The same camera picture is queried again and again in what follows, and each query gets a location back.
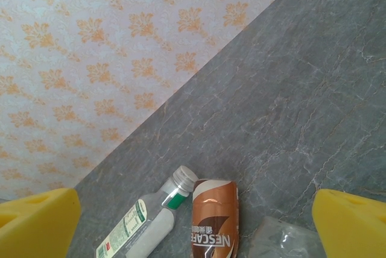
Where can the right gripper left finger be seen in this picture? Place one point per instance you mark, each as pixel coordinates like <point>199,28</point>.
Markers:
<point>33,228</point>

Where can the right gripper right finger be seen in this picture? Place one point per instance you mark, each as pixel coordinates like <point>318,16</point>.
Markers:
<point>353,231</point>

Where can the clear crinkled bottle red label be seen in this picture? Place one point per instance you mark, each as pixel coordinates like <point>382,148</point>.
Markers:
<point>280,240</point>

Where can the white bottle green label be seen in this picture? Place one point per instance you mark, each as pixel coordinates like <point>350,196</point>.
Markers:
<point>141,228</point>

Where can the brown Nescafe coffee bottle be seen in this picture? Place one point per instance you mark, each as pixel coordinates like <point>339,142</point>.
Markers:
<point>211,215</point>

